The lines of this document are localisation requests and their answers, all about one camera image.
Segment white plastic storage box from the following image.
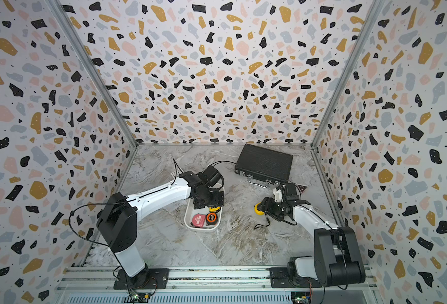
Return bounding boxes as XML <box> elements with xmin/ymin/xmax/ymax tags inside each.
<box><xmin>183</xmin><ymin>182</ymin><xmax>225</xmax><ymax>233</ymax></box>

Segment aluminium front rail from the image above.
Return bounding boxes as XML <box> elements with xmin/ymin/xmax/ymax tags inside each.
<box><xmin>54</xmin><ymin>265</ymin><xmax>383</xmax><ymax>303</ymax></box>

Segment orange black tape measure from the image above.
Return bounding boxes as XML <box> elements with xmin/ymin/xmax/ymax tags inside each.
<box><xmin>206</xmin><ymin>212</ymin><xmax>218</xmax><ymax>225</ymax></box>

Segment small red triangular card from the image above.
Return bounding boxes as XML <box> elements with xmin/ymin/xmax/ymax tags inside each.
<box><xmin>296</xmin><ymin>184</ymin><xmax>308</xmax><ymax>193</ymax></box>

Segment pink tape measure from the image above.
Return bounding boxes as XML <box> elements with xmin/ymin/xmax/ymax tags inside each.
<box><xmin>191</xmin><ymin>214</ymin><xmax>206</xmax><ymax>228</ymax></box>

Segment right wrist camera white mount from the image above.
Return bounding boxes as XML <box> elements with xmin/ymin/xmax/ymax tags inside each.
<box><xmin>273</xmin><ymin>188</ymin><xmax>283</xmax><ymax>203</ymax></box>

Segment yellow 3m tape measure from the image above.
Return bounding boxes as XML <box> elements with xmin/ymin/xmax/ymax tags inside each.
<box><xmin>254</xmin><ymin>201</ymin><xmax>268</xmax><ymax>215</ymax></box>
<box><xmin>209</xmin><ymin>206</ymin><xmax>221</xmax><ymax>213</ymax></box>

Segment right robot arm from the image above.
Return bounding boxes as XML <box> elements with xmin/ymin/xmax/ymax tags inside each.
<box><xmin>255</xmin><ymin>182</ymin><xmax>366</xmax><ymax>290</ymax></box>

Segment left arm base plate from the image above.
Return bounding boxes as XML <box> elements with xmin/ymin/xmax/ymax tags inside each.
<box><xmin>113</xmin><ymin>268</ymin><xmax>170</xmax><ymax>290</ymax></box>

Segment black ribbed carrying case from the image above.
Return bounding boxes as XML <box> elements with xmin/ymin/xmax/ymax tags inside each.
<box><xmin>234</xmin><ymin>144</ymin><xmax>293</xmax><ymax>184</ymax></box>

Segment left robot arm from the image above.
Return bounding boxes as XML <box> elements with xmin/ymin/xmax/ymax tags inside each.
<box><xmin>96</xmin><ymin>165</ymin><xmax>225</xmax><ymax>279</ymax></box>

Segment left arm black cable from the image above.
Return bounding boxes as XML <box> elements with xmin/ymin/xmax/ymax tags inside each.
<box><xmin>68</xmin><ymin>201</ymin><xmax>133</xmax><ymax>267</ymax></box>

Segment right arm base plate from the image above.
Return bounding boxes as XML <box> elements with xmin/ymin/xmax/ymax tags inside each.
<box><xmin>269</xmin><ymin>267</ymin><xmax>322</xmax><ymax>288</ymax></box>

